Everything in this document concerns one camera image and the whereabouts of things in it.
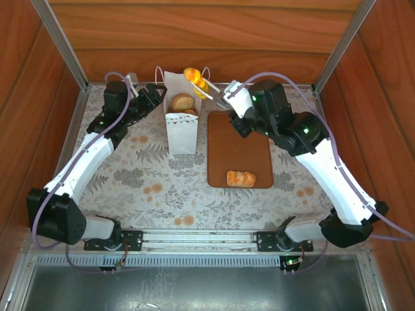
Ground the white slotted cable duct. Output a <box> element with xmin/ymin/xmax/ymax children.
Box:
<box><xmin>80</xmin><ymin>254</ymin><xmax>282</xmax><ymax>268</ymax></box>

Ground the small circuit board green light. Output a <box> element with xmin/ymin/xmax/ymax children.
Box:
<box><xmin>281</xmin><ymin>255</ymin><xmax>305</xmax><ymax>275</ymax></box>

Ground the fake yellow bread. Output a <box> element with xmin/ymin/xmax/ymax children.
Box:
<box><xmin>183</xmin><ymin>67</ymin><xmax>210</xmax><ymax>100</ymax></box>

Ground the fake twisted ring bread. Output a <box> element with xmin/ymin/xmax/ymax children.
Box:
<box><xmin>171</xmin><ymin>93</ymin><xmax>196</xmax><ymax>111</ymax></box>

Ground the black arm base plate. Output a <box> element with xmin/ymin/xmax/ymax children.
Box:
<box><xmin>83</xmin><ymin>229</ymin><xmax>144</xmax><ymax>252</ymax></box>
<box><xmin>254</xmin><ymin>230</ymin><xmax>314</xmax><ymax>253</ymax></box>

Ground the small wired connector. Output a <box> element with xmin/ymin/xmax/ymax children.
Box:
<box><xmin>113</xmin><ymin>241</ymin><xmax>130</xmax><ymax>270</ymax></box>

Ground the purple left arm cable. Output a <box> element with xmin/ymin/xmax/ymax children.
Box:
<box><xmin>32</xmin><ymin>71</ymin><xmax>137</xmax><ymax>275</ymax></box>

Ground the fake braided bread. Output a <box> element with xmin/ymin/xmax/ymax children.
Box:
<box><xmin>226</xmin><ymin>170</ymin><xmax>257</xmax><ymax>188</ymax></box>

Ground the brown serving tray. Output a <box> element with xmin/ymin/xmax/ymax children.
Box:
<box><xmin>206</xmin><ymin>109</ymin><xmax>274</xmax><ymax>189</ymax></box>

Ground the aluminium frame side rail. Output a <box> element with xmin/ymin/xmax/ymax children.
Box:
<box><xmin>0</xmin><ymin>87</ymin><xmax>90</xmax><ymax>311</ymax></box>
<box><xmin>313</xmin><ymin>89</ymin><xmax>390</xmax><ymax>311</ymax></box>

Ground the white paper bag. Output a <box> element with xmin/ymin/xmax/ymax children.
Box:
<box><xmin>154</xmin><ymin>66</ymin><xmax>211</xmax><ymax>156</ymax></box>

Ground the floral tablecloth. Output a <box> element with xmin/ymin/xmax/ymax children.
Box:
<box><xmin>73</xmin><ymin>83</ymin><xmax>353</xmax><ymax>231</ymax></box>

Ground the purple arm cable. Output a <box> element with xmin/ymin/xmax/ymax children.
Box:
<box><xmin>32</xmin><ymin>71</ymin><xmax>137</xmax><ymax>275</ymax></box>
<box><xmin>228</xmin><ymin>71</ymin><xmax>415</xmax><ymax>275</ymax></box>

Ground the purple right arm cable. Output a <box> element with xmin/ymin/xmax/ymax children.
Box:
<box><xmin>228</xmin><ymin>71</ymin><xmax>415</xmax><ymax>275</ymax></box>

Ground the aluminium frame post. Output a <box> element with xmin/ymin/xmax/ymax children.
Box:
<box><xmin>30</xmin><ymin>0</ymin><xmax>90</xmax><ymax>93</ymax></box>
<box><xmin>311</xmin><ymin>0</ymin><xmax>379</xmax><ymax>95</ymax></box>

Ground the aluminium mounting rail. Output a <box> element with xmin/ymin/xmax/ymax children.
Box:
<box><xmin>25</xmin><ymin>228</ymin><xmax>370</xmax><ymax>254</ymax></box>

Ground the grey metal sheet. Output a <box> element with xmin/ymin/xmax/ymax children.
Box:
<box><xmin>22</xmin><ymin>254</ymin><xmax>372</xmax><ymax>311</ymax></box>

